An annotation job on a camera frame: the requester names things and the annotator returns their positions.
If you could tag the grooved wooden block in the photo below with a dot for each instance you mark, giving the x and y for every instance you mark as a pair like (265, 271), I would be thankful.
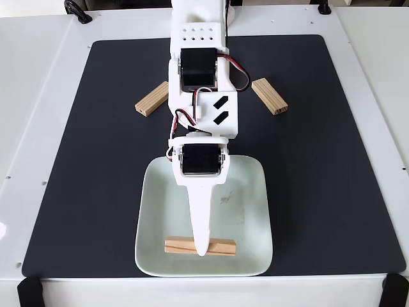
(269, 96)
(179, 246)
(150, 102)

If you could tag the pale green square plate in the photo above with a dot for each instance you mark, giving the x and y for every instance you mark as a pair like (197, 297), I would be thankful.
(243, 208)

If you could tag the black table mat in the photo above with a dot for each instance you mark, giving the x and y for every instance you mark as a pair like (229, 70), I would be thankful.
(96, 160)

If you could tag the black table clamp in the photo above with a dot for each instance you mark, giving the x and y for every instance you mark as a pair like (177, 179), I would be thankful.
(85, 19)
(324, 9)

